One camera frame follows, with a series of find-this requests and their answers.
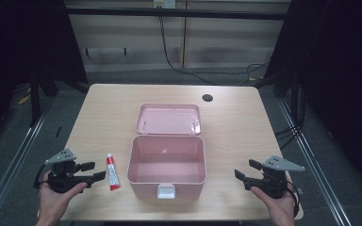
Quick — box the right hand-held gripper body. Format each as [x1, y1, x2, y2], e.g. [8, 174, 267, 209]
[244, 155, 306, 200]

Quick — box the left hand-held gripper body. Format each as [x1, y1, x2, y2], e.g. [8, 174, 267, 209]
[44, 149, 92, 193]

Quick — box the person's left hand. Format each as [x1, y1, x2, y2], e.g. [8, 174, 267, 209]
[37, 173, 89, 226]

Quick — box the person's right hand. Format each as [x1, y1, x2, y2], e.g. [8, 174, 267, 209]
[250, 177, 297, 226]

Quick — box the white tube with red cap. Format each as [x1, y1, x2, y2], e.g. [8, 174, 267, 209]
[106, 153, 123, 192]

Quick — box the pink plastic box with lid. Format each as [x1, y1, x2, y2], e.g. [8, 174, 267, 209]
[126, 103, 208, 201]

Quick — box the black metal stand leg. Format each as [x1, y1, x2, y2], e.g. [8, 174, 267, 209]
[28, 71, 42, 127]

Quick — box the yellow floor tape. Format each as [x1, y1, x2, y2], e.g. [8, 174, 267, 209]
[17, 88, 33, 106]

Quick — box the dark curtain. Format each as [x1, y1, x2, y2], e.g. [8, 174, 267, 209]
[262, 0, 362, 199]
[0, 0, 90, 154]

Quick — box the black horizontal metal bar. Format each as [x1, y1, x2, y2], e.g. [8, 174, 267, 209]
[65, 7, 288, 21]

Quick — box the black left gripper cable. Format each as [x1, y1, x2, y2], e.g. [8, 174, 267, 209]
[33, 163, 47, 190]

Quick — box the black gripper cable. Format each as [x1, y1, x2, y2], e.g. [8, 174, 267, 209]
[286, 180, 302, 218]
[33, 163, 47, 190]

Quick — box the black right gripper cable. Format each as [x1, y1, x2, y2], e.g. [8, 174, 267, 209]
[286, 180, 302, 218]

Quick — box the metal floor rail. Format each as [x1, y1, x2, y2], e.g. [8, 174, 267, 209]
[277, 98, 354, 226]
[0, 93, 58, 226]

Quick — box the bundle of black floor cables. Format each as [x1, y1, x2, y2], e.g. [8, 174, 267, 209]
[273, 88, 307, 151]

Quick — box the long black wall cable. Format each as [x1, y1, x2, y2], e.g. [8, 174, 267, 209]
[157, 14, 270, 87]

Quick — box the white wall socket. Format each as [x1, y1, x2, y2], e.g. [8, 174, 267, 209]
[152, 0, 177, 9]

